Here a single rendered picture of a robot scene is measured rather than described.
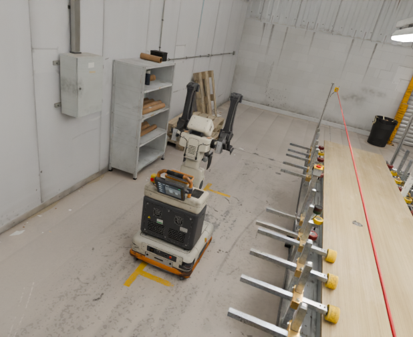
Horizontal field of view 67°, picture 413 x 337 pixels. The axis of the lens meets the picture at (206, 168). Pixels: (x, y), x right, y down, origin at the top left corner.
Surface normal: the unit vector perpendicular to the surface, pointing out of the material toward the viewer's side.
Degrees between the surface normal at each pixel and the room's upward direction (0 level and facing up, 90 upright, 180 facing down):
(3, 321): 0
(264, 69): 90
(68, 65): 90
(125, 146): 90
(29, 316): 0
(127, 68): 90
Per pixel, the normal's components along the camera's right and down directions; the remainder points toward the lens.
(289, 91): -0.33, 0.35
